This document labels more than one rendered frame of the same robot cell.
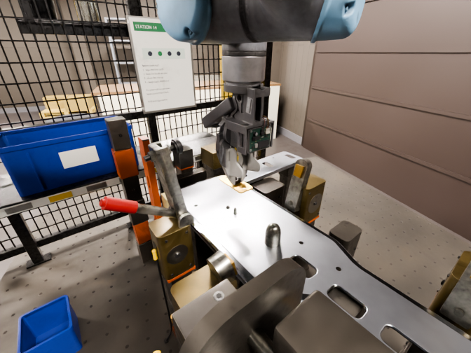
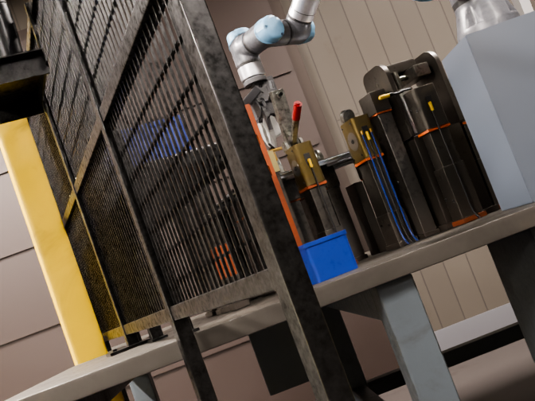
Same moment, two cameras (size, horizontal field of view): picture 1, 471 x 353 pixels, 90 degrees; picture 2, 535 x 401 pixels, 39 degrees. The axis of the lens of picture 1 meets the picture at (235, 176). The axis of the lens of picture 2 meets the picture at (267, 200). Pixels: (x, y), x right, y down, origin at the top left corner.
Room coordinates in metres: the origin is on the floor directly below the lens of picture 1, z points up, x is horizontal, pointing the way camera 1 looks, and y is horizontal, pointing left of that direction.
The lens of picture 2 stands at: (-0.10, 2.13, 0.76)
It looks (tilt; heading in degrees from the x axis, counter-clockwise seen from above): 5 degrees up; 287
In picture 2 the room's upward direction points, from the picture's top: 20 degrees counter-clockwise
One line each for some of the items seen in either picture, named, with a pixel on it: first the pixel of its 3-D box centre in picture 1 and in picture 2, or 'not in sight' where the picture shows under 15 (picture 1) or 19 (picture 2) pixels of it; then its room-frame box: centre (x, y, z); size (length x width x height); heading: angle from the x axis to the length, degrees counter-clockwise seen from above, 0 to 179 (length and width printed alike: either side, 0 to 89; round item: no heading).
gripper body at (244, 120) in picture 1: (244, 117); (263, 98); (0.44, -0.02, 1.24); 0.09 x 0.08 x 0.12; 38
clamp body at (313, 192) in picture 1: (303, 229); not in sight; (0.56, -0.21, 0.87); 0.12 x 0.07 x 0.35; 128
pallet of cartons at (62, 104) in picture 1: (69, 105); not in sight; (5.90, 4.10, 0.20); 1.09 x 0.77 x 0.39; 111
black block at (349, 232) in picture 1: (336, 271); not in sight; (0.42, -0.27, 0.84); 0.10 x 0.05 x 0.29; 128
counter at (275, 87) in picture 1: (194, 113); not in sight; (3.90, 0.68, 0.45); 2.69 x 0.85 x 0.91; 111
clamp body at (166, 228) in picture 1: (173, 286); (322, 206); (0.36, 0.14, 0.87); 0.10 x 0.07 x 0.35; 128
